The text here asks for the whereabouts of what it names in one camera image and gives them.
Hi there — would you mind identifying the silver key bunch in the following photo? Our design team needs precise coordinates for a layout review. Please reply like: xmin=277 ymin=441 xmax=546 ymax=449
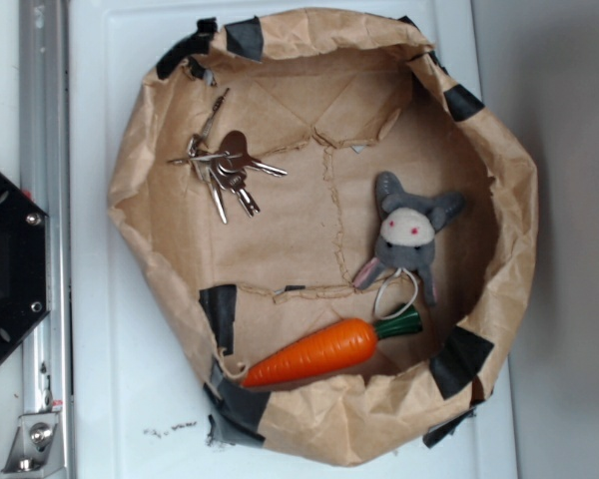
xmin=166 ymin=88 xmax=288 ymax=225

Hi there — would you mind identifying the brown paper bag bin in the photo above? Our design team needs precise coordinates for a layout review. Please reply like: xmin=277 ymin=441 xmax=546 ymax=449
xmin=108 ymin=8 xmax=538 ymax=466

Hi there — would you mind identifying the grey plush bunny toy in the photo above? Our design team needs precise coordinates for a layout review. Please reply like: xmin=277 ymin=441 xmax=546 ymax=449
xmin=353 ymin=172 xmax=466 ymax=320

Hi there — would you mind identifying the orange plastic carrot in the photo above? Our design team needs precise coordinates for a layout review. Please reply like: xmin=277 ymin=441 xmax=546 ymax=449
xmin=242 ymin=305 xmax=423 ymax=387

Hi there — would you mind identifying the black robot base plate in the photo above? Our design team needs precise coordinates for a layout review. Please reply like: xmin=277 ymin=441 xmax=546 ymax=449
xmin=0 ymin=172 xmax=49 ymax=365

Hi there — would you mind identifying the aluminium rail frame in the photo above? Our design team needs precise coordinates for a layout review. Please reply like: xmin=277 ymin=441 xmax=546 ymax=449
xmin=19 ymin=1 xmax=75 ymax=478

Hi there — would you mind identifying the silver corner bracket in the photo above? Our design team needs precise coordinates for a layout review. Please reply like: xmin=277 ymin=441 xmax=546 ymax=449
xmin=0 ymin=412 xmax=64 ymax=478

